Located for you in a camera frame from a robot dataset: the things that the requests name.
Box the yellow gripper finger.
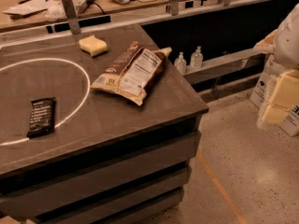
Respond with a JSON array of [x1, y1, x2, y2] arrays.
[[270, 70, 299, 110], [257, 104, 289, 125]]

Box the yellow sponge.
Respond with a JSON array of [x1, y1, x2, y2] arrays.
[[78, 35, 107, 57]]

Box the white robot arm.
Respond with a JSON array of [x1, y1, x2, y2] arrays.
[[253, 4, 299, 128]]

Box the white cardboard box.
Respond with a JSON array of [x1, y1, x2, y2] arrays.
[[249, 55, 299, 136]]

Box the right clear plastic bottle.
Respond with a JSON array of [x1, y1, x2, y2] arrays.
[[190, 46, 203, 68]]

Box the clear plastic bottle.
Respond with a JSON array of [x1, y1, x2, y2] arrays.
[[174, 52, 187, 75], [190, 46, 203, 68]]

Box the left clear plastic bottle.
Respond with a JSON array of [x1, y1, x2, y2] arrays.
[[174, 52, 187, 75]]

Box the brown snack bag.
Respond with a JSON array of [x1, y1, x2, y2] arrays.
[[91, 41, 172, 105]]

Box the grey drawer cabinet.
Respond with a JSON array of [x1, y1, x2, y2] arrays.
[[0, 25, 207, 224]]

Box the black snack bar wrapper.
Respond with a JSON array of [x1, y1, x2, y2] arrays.
[[26, 97, 56, 139]]

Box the white crumpled mask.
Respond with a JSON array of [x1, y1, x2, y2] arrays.
[[44, 4, 65, 21]]

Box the white papers on desk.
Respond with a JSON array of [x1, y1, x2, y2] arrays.
[[3, 0, 50, 15]]

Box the grey metal bracket post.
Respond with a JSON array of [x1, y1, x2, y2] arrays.
[[61, 0, 80, 35]]

